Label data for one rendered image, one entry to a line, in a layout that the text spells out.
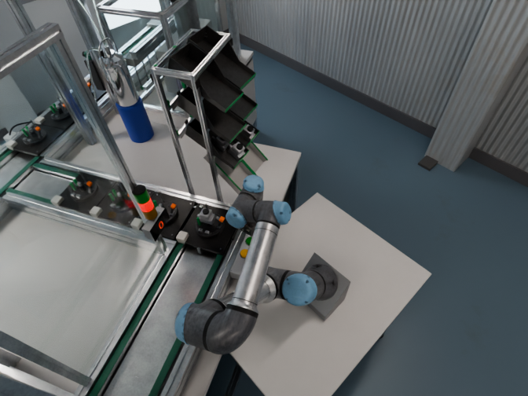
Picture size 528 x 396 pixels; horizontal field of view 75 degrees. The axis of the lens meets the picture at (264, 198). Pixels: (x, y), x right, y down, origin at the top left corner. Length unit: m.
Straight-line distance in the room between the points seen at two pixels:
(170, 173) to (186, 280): 0.76
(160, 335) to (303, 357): 0.59
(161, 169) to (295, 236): 0.93
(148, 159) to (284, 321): 1.31
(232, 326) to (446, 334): 1.90
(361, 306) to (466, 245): 1.62
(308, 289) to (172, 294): 0.63
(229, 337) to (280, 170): 1.26
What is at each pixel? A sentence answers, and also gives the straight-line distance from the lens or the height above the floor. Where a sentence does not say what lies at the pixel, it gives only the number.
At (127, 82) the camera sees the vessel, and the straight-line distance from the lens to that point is 2.19.
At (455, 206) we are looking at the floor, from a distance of 3.31.
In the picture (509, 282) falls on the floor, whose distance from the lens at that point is 3.06.
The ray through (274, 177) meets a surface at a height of 0.86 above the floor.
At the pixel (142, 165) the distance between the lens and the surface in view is 2.25.
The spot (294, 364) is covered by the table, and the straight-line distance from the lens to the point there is 1.52.
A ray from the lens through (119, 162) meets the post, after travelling 1.23.
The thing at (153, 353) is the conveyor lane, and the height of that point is 0.92.
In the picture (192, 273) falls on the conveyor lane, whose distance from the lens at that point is 1.64.
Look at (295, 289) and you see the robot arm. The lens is 1.31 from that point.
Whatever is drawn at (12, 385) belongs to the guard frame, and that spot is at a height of 1.80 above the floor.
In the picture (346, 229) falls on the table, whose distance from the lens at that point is 1.81.
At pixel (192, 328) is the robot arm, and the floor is 1.36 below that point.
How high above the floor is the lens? 2.33
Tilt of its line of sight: 51 degrees down
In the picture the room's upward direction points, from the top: 3 degrees counter-clockwise
